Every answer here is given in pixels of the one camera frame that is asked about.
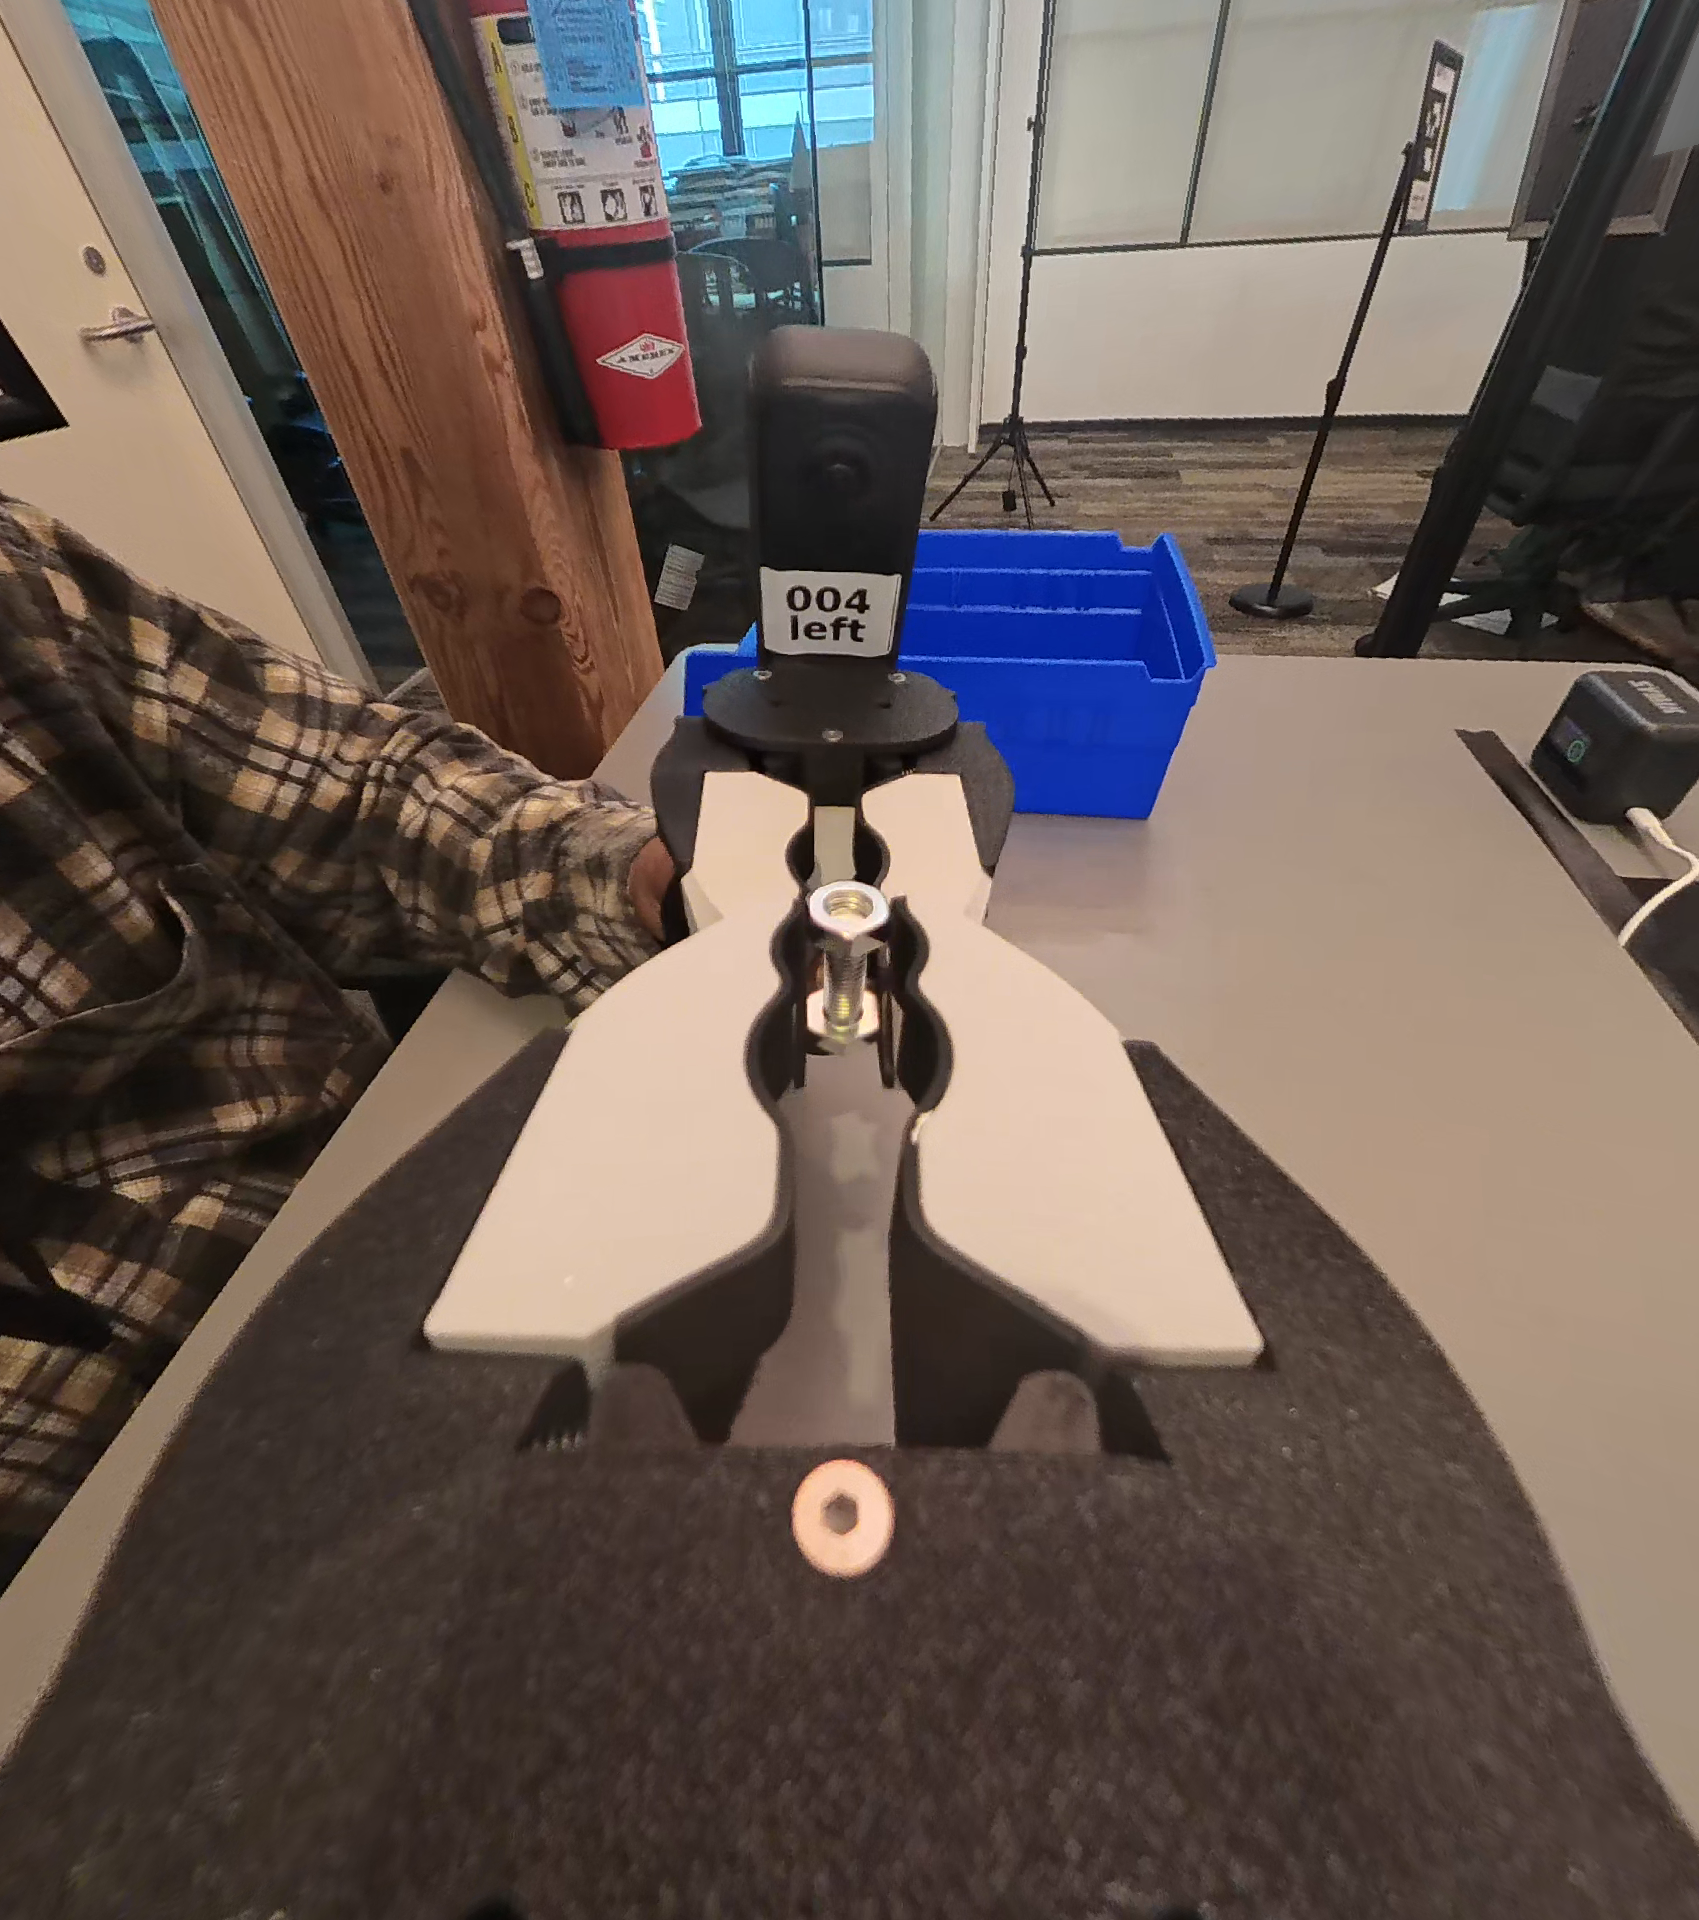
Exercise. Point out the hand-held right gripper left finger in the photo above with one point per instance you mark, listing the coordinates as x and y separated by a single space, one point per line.
593 1184

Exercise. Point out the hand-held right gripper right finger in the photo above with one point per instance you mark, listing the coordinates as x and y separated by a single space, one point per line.
1073 1184

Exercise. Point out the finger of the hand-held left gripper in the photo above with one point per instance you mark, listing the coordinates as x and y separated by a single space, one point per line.
735 855
939 855

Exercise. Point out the silver hex nut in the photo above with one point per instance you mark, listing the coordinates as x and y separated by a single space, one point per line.
845 919

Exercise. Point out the silver metal bolt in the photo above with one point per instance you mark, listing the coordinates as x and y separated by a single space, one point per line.
843 1008

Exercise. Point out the blue plastic bin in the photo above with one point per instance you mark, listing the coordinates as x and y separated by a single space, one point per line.
1089 675

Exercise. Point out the person's left forearm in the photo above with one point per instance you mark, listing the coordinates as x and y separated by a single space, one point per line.
487 841

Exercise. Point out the person's left hand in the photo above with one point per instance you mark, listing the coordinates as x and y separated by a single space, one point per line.
649 885

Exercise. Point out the black tripod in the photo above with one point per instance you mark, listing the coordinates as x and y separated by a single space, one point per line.
1021 375

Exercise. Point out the red fire extinguisher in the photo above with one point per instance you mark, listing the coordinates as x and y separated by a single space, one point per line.
615 285

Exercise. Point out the wooden pillar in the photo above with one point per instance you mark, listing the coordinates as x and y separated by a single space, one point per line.
397 375

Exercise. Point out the blue paper note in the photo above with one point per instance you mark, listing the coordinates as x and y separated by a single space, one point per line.
585 52

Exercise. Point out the black round-base stand with sign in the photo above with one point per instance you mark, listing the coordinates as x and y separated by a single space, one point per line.
1337 375

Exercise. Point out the person's plaid shirt torso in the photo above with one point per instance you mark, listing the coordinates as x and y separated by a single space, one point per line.
38 931

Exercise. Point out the white door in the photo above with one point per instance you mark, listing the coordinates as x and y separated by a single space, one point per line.
173 421

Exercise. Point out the black power box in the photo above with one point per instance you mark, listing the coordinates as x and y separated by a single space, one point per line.
1629 743

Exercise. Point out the thick black stand pole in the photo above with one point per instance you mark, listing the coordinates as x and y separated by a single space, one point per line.
1539 300

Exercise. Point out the black office chair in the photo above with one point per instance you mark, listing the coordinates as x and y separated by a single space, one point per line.
1659 405

